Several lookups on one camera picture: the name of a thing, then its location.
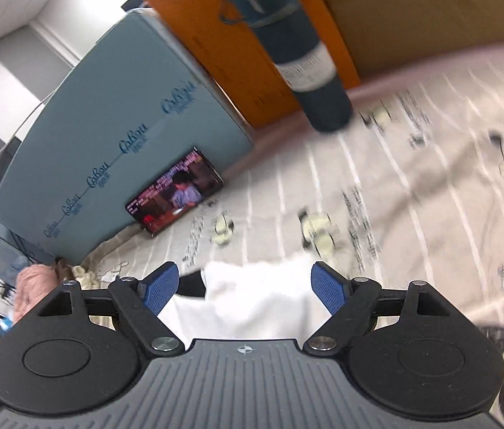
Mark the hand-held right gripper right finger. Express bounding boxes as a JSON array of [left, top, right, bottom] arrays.
[[303, 261, 455, 357]]

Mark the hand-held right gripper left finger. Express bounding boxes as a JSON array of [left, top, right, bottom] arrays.
[[36, 261, 182, 359]]

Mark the white garment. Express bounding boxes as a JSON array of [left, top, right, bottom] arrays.
[[158, 256, 339, 341]]

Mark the black cloth piece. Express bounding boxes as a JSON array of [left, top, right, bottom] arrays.
[[179, 272, 208, 298]]

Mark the smartphone with lit screen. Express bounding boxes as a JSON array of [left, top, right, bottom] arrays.
[[124, 147, 225, 235]]

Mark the pink cloth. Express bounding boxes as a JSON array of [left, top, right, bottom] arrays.
[[13, 264, 63, 323]]

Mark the striped printed bedsheet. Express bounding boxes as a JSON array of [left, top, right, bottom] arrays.
[[71, 38, 504, 421]]

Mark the large light blue printed box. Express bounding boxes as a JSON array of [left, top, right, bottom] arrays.
[[0, 8, 256, 265]]

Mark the dark blue thermos bottle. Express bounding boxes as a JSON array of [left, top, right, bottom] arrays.
[[219, 0, 355, 134]]

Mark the orange cardboard box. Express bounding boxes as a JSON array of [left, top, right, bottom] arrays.
[[144, 0, 362, 129]]

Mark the brown cardboard sheet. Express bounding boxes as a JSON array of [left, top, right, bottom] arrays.
[[303, 0, 504, 82]]

